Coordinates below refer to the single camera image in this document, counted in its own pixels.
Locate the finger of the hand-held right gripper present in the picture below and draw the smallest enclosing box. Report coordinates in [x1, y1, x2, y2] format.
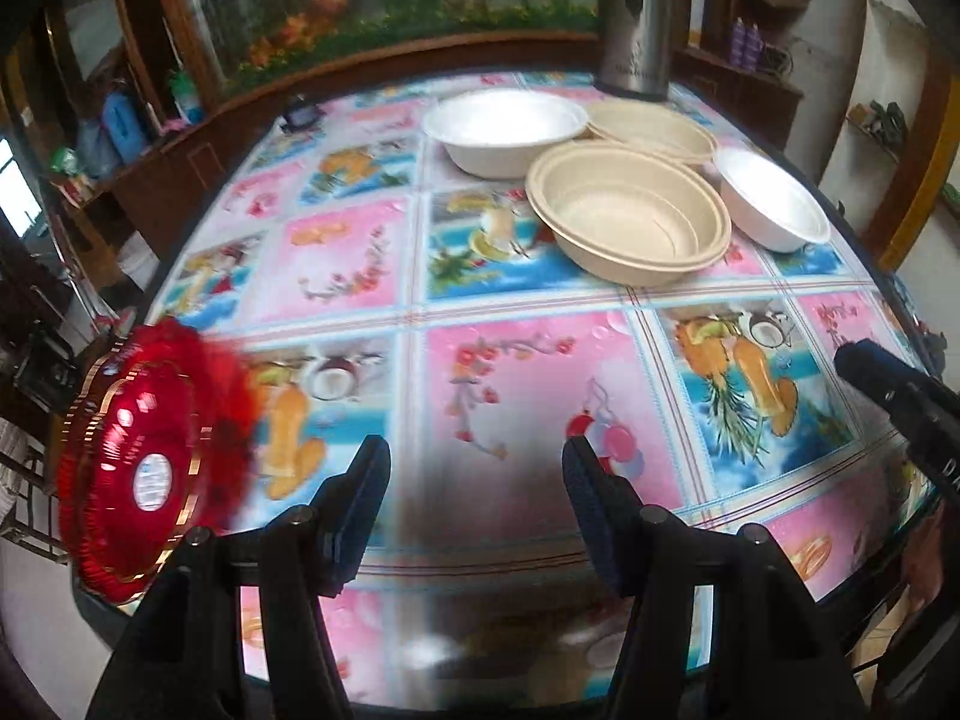
[835, 340, 960, 440]

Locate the green packet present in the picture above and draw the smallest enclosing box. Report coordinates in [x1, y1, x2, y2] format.
[49, 148, 100, 205]

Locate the printed plastic tablecloth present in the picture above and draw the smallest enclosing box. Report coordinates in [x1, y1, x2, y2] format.
[142, 70, 947, 700]

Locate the large white bowl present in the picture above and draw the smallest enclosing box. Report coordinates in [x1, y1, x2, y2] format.
[421, 88, 590, 179]

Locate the wood-framed flower painting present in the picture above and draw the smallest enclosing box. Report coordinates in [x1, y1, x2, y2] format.
[154, 0, 702, 107]

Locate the purple bottle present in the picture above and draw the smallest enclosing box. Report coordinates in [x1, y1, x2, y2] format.
[733, 18, 763, 70]

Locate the beige bowl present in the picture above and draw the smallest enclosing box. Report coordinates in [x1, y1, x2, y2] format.
[584, 100, 720, 167]
[526, 141, 733, 288]

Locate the stainless steel thermos jug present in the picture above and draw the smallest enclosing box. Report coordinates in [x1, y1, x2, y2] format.
[594, 0, 674, 101]

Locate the red plastic plate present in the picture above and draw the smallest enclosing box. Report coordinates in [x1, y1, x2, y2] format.
[58, 317, 257, 605]

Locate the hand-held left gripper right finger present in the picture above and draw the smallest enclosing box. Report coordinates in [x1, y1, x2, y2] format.
[562, 435, 863, 720]

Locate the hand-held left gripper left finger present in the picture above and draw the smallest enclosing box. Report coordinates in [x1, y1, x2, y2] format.
[86, 435, 392, 720]

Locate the small dark gadget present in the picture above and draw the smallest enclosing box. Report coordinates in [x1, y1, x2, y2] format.
[280, 95, 324, 134]

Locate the small white bowl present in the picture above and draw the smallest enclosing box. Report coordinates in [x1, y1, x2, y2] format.
[712, 146, 833, 254]

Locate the blue plastic bottle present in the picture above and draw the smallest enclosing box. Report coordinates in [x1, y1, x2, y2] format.
[100, 85, 152, 166]

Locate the wooden cabinet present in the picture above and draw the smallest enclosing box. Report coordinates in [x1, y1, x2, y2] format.
[673, 0, 815, 123]

